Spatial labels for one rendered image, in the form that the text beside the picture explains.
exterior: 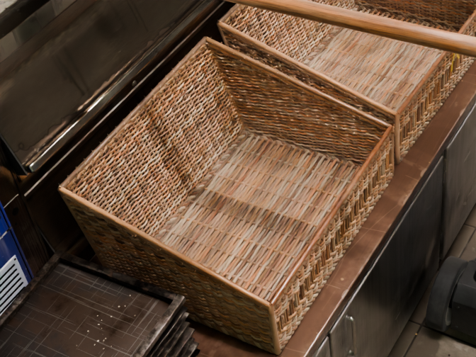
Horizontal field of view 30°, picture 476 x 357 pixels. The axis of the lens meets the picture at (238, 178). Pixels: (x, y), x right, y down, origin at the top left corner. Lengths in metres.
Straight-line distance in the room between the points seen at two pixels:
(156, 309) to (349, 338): 0.55
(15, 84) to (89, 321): 0.46
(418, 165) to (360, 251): 0.29
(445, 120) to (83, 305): 1.03
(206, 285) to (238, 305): 0.07
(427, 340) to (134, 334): 1.12
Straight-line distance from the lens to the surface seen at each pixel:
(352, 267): 1.87
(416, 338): 2.47
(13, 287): 1.77
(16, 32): 1.63
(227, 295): 1.67
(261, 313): 1.66
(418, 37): 1.40
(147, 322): 1.55
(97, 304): 1.60
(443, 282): 2.35
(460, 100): 2.26
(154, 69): 1.98
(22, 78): 1.70
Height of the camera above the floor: 2.00
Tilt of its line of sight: 43 degrees down
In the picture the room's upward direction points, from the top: 10 degrees counter-clockwise
